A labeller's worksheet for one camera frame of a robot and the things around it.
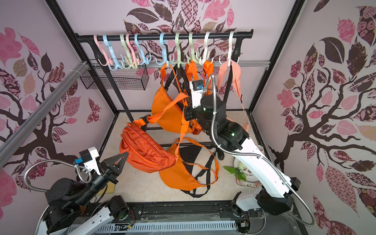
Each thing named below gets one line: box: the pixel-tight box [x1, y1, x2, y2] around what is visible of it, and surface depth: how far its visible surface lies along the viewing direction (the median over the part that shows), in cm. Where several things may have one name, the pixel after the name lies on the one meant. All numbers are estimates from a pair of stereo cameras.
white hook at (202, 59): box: [195, 31, 212, 66], surface depth 60 cm
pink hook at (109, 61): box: [93, 34, 113, 67], surface depth 57 cm
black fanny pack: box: [164, 63, 192, 97], surface depth 66 cm
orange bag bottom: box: [151, 85, 203, 136], surface depth 76 cm
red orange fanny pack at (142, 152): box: [119, 121, 177, 174], surface depth 56 cm
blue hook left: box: [102, 34, 124, 71], surface depth 58 cm
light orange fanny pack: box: [185, 60, 214, 96], surface depth 63 cm
